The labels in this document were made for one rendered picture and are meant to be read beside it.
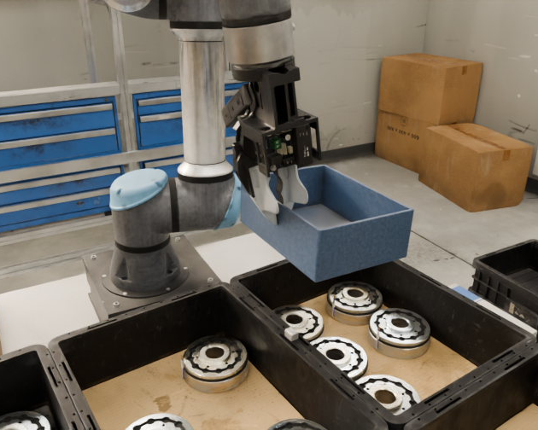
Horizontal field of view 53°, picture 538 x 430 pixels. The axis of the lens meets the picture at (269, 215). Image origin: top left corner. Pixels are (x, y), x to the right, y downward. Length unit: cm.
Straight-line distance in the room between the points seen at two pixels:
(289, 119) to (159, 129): 214
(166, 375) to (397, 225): 44
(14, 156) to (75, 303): 135
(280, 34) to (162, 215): 59
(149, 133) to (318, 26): 178
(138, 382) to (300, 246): 37
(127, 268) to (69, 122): 152
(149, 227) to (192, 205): 10
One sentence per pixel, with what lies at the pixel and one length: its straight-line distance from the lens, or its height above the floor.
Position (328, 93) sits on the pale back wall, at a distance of 418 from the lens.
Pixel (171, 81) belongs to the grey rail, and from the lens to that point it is 266.
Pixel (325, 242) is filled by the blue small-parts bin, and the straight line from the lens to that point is 64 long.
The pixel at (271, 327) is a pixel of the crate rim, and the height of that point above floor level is 93.
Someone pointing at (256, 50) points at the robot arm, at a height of 134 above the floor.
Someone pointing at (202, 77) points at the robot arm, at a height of 123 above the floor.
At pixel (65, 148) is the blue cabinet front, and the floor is 67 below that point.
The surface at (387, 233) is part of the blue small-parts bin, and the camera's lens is 70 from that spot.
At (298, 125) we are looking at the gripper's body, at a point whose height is 126.
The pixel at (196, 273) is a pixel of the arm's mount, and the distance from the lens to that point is 121.
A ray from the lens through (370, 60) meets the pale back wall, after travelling 436.
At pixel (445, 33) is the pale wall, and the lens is 454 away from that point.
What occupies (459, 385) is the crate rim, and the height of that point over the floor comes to 93.
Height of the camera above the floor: 142
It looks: 25 degrees down
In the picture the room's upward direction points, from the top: straight up
